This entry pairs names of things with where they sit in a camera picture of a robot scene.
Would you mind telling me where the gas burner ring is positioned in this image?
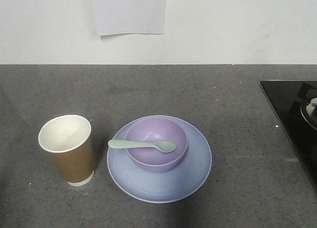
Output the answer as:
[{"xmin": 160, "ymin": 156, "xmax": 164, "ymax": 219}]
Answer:
[{"xmin": 300, "ymin": 96, "xmax": 317, "ymax": 131}]

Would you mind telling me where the light blue round plate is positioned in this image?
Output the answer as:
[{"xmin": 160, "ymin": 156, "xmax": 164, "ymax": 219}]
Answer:
[{"xmin": 107, "ymin": 116, "xmax": 212, "ymax": 204}]

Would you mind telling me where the lilac plastic bowl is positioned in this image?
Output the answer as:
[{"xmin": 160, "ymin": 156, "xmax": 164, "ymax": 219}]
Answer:
[{"xmin": 124, "ymin": 117, "xmax": 189, "ymax": 173}]

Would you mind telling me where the black glass gas hob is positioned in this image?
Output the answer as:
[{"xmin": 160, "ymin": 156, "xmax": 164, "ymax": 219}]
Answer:
[{"xmin": 260, "ymin": 80, "xmax": 317, "ymax": 189}]

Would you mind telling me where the light green plastic spoon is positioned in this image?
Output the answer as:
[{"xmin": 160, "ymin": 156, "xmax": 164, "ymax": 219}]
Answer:
[{"xmin": 107, "ymin": 139, "xmax": 176, "ymax": 153}]

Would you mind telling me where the white paper sheet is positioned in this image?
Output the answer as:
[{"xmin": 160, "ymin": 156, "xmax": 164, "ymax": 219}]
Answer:
[{"xmin": 92, "ymin": 0, "xmax": 166, "ymax": 36}]

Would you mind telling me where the brown paper cup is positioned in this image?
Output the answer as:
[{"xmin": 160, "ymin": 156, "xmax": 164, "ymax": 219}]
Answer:
[{"xmin": 38, "ymin": 114, "xmax": 95, "ymax": 187}]

